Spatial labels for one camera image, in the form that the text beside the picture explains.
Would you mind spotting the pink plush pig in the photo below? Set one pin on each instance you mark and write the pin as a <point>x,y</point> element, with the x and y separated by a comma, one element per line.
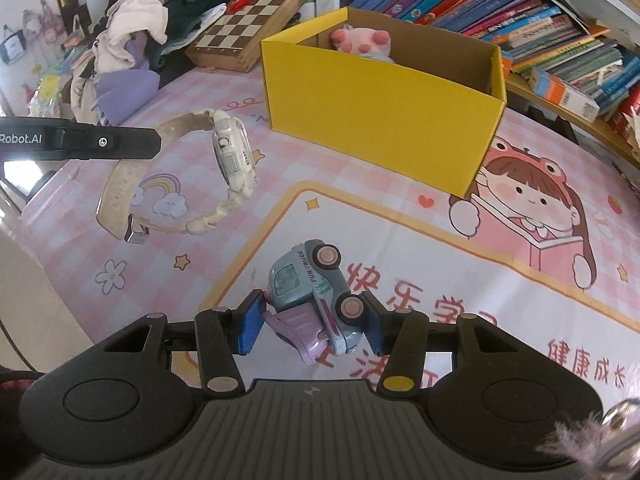
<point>361,41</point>

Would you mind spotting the row of colourful books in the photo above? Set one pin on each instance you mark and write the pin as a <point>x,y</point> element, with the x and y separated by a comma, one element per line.
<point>500,10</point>

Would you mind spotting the wooden chessboard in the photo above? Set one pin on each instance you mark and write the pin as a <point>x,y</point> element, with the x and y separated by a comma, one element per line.
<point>250,25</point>

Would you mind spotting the pile of clothes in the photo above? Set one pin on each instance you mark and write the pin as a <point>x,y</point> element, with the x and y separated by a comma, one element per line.
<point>135,35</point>

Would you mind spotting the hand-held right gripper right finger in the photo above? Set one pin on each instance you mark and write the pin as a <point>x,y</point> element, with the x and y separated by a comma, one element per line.
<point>373,325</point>

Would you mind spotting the purple blue toy truck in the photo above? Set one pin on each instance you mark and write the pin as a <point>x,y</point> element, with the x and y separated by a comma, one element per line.
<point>300,280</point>

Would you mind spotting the orange white carton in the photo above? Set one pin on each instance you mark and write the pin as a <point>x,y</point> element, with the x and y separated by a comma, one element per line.
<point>565,94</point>

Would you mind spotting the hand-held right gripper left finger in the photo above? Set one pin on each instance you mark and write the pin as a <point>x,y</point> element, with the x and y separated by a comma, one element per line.
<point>251,322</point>

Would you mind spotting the yellow cardboard box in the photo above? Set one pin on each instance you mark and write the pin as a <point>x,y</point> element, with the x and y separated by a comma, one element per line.
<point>375,120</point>

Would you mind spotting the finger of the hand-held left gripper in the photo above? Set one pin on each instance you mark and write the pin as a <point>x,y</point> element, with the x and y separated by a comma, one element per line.
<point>115,142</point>

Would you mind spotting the hanging tote bag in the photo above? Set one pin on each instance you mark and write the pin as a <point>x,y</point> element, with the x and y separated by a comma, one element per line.
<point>12,45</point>

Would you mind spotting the pink printed desktop mat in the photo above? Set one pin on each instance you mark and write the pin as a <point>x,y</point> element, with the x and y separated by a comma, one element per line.
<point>450,285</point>

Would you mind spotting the cream wrist watch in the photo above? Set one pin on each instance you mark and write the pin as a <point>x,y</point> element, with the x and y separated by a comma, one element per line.
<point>230,155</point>

